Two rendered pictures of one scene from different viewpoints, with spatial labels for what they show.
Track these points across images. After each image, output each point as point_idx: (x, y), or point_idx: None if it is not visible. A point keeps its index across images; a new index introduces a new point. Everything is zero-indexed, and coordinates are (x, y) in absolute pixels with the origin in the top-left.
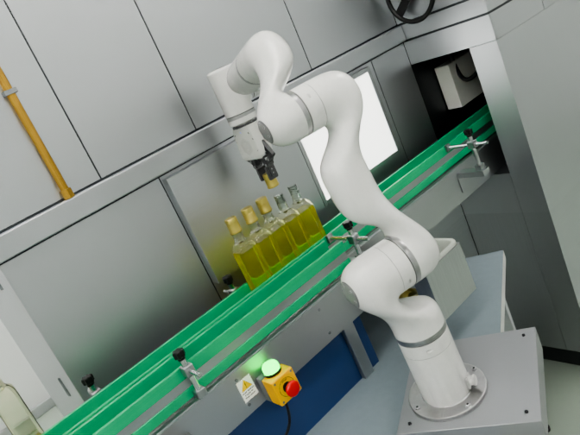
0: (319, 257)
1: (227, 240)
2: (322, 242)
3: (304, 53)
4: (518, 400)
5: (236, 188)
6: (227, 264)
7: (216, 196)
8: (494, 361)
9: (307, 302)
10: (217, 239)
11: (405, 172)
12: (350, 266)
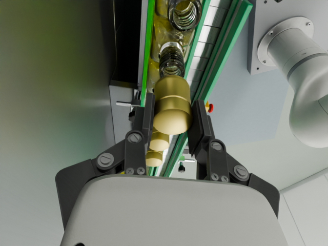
0: (227, 55)
1: (96, 111)
2: (209, 5)
3: None
4: (327, 42)
5: (49, 122)
6: (106, 103)
7: (65, 166)
8: (325, 7)
9: (204, 72)
10: (95, 128)
11: None
12: (320, 147)
